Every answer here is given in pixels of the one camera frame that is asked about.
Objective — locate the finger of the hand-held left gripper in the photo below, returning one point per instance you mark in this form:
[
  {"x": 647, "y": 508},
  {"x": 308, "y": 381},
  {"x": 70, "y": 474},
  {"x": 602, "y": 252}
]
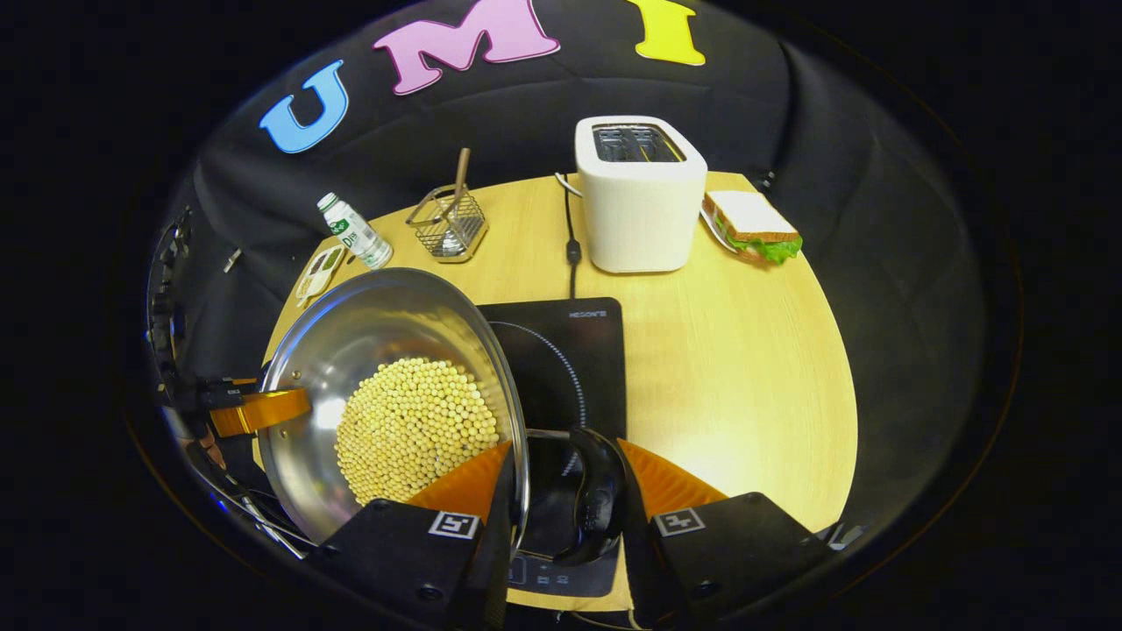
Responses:
[{"x": 259, "y": 412}]

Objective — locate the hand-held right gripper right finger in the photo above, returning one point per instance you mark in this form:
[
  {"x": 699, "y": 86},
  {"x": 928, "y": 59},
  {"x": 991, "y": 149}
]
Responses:
[{"x": 727, "y": 552}]

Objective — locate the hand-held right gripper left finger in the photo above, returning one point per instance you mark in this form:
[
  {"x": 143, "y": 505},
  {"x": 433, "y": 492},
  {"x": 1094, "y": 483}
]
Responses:
[{"x": 394, "y": 552}]

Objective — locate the black induction cooktop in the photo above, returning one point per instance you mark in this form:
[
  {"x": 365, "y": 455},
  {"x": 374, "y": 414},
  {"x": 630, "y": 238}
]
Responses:
[{"x": 578, "y": 350}]

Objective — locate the pile of soybeans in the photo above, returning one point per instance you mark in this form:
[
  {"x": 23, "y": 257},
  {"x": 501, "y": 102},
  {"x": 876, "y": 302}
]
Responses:
[{"x": 416, "y": 429}]

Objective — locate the divided seasoning dish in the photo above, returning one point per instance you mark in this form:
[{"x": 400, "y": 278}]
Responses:
[{"x": 320, "y": 273}]

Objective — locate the white bottle with green label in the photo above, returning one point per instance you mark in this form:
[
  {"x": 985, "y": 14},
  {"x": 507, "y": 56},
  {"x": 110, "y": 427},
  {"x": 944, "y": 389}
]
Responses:
[{"x": 355, "y": 232}]

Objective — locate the wooden spoon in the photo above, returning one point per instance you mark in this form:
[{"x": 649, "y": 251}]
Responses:
[{"x": 461, "y": 171}]

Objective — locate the sandwich with lettuce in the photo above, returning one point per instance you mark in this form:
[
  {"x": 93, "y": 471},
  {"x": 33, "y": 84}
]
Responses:
[{"x": 752, "y": 219}]

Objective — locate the white toaster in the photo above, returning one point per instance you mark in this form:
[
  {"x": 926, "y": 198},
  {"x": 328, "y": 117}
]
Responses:
[{"x": 635, "y": 210}]

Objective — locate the black backdrop cloth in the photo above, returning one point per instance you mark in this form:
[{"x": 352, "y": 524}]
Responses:
[{"x": 526, "y": 105}]

